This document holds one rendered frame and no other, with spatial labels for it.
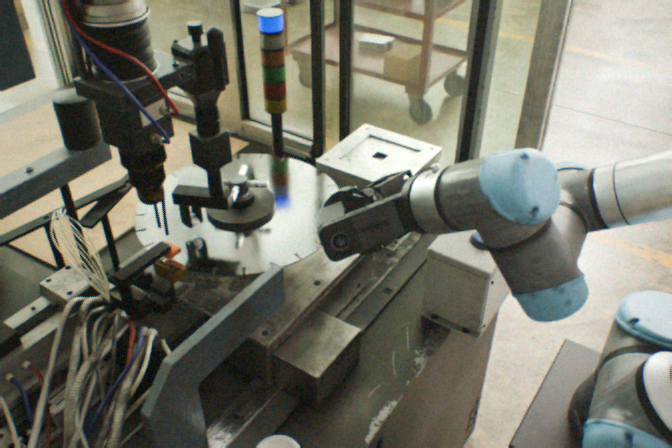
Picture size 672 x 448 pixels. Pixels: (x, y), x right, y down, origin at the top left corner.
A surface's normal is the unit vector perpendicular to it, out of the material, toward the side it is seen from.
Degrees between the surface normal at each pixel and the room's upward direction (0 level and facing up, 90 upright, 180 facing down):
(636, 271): 0
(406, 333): 0
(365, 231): 63
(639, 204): 86
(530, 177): 56
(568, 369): 0
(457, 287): 90
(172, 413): 90
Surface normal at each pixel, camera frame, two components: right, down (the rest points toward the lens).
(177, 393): 0.83, 0.33
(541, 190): 0.59, -0.11
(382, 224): 0.14, 0.16
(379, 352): 0.00, -0.80
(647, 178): -0.65, -0.20
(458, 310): -0.56, 0.50
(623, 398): -0.92, -0.33
